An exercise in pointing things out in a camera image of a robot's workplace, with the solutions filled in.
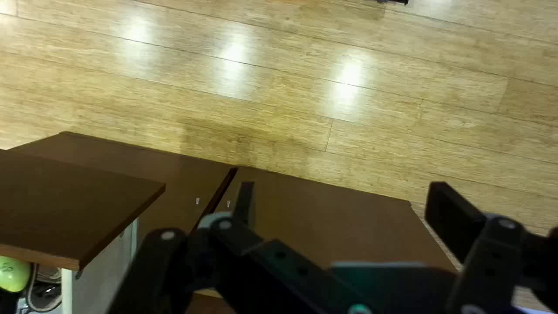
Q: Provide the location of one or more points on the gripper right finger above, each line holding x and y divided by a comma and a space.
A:
488, 253

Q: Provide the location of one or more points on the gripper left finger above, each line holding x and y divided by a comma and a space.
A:
244, 266

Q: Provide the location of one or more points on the black object on floor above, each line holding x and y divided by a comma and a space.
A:
392, 1

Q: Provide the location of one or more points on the brown wooden drawer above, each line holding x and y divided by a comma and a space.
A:
340, 218

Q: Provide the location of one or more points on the green ball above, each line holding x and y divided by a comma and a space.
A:
12, 274

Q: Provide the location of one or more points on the brown desk with white frame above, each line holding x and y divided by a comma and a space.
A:
65, 205

